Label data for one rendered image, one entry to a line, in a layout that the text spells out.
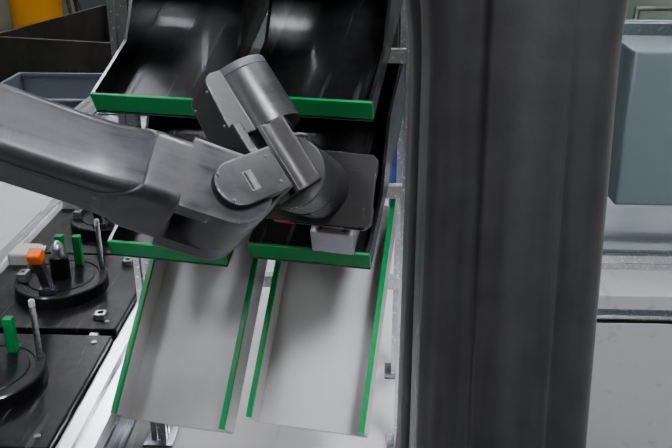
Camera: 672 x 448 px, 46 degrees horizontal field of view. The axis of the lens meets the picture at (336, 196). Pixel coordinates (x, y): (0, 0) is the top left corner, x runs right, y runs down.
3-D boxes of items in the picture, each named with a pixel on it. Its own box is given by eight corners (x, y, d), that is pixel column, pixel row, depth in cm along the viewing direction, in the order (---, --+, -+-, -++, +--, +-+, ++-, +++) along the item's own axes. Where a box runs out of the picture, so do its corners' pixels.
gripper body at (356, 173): (271, 148, 74) (248, 135, 67) (380, 158, 72) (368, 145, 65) (263, 218, 73) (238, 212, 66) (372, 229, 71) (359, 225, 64)
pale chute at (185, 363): (234, 434, 89) (223, 429, 85) (126, 418, 92) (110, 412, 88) (279, 205, 100) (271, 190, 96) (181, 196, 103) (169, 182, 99)
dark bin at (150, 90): (219, 120, 78) (203, 59, 72) (96, 112, 80) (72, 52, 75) (287, -32, 96) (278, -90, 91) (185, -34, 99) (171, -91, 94)
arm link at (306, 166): (273, 223, 59) (337, 181, 59) (227, 146, 61) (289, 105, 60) (294, 228, 66) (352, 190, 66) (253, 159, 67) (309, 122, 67)
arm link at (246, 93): (191, 260, 61) (230, 212, 54) (120, 136, 63) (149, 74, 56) (308, 208, 68) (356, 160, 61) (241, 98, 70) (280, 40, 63)
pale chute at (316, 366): (368, 438, 89) (363, 433, 85) (255, 422, 91) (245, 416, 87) (399, 207, 99) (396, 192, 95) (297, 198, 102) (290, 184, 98)
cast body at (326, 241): (353, 256, 81) (350, 208, 76) (311, 251, 82) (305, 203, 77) (368, 198, 86) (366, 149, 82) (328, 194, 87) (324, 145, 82)
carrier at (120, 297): (117, 341, 114) (107, 263, 109) (-48, 337, 115) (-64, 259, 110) (159, 266, 137) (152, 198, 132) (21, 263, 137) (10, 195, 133)
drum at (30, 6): (29, 59, 747) (18, -20, 720) (78, 59, 744) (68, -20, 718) (7, 69, 705) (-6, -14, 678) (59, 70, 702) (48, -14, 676)
